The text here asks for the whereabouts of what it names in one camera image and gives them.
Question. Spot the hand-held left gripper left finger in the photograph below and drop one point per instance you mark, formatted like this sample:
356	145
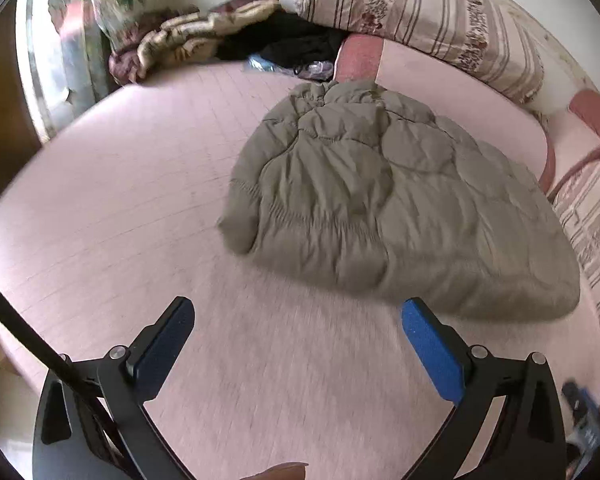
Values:
162	350

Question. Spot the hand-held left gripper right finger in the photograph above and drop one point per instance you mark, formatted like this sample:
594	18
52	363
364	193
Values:
430	355

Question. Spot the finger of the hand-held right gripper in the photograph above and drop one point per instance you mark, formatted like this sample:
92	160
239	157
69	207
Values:
587	422

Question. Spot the olive quilted puffer jacket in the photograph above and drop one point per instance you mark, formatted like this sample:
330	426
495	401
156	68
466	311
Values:
380	200

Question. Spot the person's left hand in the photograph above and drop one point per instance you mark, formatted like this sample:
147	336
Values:
277	472

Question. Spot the pink quilted bed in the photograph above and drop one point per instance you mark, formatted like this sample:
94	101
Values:
180	185

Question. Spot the striped floral cushion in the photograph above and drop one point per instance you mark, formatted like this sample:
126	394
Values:
595	220

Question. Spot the glass window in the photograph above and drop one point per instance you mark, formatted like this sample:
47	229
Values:
65	70

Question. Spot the blue plastic bag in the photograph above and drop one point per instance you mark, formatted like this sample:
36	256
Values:
261	63

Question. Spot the clear plastic bag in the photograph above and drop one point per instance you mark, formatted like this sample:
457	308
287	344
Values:
316	69

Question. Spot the brown patterned blanket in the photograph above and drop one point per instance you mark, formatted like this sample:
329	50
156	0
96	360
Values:
190	30

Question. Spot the black cloth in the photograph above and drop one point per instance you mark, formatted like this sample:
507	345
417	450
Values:
290	40

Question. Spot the large striped floral pillow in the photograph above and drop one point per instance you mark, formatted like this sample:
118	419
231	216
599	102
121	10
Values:
420	5

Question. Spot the floral print pillow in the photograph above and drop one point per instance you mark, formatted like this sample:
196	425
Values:
120	0

